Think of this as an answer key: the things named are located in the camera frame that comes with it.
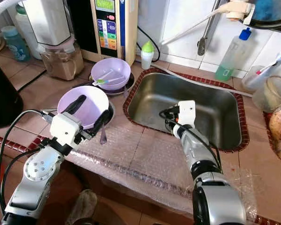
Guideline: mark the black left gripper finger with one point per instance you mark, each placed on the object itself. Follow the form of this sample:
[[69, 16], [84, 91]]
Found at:
[[101, 123], [76, 104]]

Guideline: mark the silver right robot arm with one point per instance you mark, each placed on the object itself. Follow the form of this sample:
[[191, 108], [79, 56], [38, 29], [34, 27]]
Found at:
[[203, 161]]

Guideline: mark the green white toothbrush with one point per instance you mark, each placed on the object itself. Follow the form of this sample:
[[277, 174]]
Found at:
[[110, 79]]

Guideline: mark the glass jar with brown powder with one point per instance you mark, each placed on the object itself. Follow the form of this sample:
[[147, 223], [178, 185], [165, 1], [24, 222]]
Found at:
[[63, 62]]

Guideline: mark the stainless steel sink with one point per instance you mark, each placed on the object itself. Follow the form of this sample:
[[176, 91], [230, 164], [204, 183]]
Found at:
[[215, 108]]

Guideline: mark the steel plate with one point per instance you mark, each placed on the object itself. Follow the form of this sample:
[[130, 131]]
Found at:
[[130, 86]]

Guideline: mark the clear bubble wrap sheet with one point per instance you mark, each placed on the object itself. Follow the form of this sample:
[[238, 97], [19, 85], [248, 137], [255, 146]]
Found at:
[[140, 159]]

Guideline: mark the small white bottle green cap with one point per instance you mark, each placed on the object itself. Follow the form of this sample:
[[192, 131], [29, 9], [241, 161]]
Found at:
[[147, 57]]

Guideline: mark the black pot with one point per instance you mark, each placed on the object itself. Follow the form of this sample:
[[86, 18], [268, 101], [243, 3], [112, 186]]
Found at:
[[2, 101]]

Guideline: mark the water ionizer with button panel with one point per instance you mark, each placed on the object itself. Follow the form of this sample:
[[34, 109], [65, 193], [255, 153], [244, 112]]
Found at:
[[105, 28]]

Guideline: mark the soap bottle with blue cap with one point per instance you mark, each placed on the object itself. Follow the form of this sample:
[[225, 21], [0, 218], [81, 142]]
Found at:
[[229, 58]]

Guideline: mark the teal plastic bottle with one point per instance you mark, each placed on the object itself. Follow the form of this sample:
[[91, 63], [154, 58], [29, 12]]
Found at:
[[16, 46]]

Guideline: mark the metal faucet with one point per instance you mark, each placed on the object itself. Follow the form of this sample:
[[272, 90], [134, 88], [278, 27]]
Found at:
[[206, 35]]

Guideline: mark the white blender base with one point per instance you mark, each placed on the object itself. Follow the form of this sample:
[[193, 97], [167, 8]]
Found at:
[[47, 21]]

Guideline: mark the clear plastic container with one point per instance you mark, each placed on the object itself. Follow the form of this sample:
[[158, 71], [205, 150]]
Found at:
[[253, 79]]

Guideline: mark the white plastic jug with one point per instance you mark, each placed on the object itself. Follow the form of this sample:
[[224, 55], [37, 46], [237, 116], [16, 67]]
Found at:
[[24, 26]]

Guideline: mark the clear glass jar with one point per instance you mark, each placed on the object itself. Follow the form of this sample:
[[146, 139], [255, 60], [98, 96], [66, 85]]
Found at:
[[274, 93]]

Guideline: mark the bag of food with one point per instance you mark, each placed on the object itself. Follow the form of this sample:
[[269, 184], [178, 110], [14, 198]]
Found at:
[[280, 136]]

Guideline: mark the beige faucet filter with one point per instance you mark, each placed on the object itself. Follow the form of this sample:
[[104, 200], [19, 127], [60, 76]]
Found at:
[[240, 9]]

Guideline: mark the dark bowl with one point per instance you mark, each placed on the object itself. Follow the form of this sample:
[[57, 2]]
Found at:
[[271, 14]]

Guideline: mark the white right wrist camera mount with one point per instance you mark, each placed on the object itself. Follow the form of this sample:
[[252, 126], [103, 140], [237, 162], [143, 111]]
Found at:
[[187, 111]]

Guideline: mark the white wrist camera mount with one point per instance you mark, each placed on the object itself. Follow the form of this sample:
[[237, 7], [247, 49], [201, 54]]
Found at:
[[65, 127], [187, 111]]

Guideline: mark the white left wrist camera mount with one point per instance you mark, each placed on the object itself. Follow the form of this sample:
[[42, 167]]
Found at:
[[65, 127]]

